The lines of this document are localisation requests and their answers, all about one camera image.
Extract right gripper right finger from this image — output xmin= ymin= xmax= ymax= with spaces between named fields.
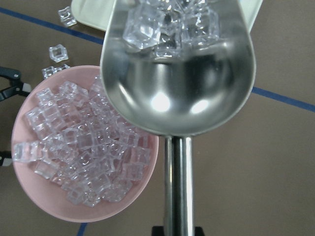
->
xmin=194 ymin=226 xmax=204 ymax=236

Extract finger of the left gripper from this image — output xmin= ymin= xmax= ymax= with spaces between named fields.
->
xmin=0 ymin=151 xmax=12 ymax=167
xmin=0 ymin=67 xmax=32 ymax=101

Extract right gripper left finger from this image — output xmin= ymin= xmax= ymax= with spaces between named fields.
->
xmin=151 ymin=226 xmax=164 ymax=236

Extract steel ice scoop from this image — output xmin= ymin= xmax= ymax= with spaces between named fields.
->
xmin=100 ymin=0 xmax=256 ymax=236

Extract spilled ice cube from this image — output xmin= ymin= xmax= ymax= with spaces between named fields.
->
xmin=41 ymin=66 xmax=56 ymax=80
xmin=55 ymin=64 xmax=70 ymax=72
xmin=49 ymin=44 xmax=68 ymax=62
xmin=58 ymin=6 xmax=77 ymax=27

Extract pile of ice cubes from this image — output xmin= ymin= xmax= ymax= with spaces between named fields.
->
xmin=12 ymin=0 xmax=220 ymax=207

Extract pink bowl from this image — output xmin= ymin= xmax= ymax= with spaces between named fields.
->
xmin=11 ymin=65 xmax=159 ymax=223

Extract cream bear tray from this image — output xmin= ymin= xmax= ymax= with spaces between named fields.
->
xmin=71 ymin=0 xmax=263 ymax=31

